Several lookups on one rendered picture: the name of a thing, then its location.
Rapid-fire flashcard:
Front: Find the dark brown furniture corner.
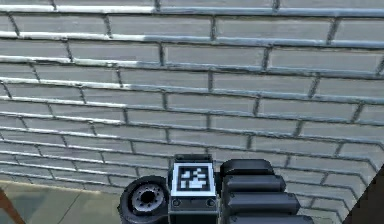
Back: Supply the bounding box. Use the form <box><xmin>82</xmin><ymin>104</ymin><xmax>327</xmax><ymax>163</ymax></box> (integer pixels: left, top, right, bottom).
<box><xmin>342</xmin><ymin>163</ymin><xmax>384</xmax><ymax>224</ymax></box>

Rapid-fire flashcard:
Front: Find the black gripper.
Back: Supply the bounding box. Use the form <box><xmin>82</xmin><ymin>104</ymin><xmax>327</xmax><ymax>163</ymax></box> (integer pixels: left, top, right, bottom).
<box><xmin>117</xmin><ymin>175</ymin><xmax>171</xmax><ymax>224</ymax></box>

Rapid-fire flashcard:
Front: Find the brown wooden furniture leg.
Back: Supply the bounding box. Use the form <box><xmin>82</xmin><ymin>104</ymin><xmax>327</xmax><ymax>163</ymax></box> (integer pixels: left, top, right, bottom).
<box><xmin>0</xmin><ymin>187</ymin><xmax>26</xmax><ymax>224</ymax></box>

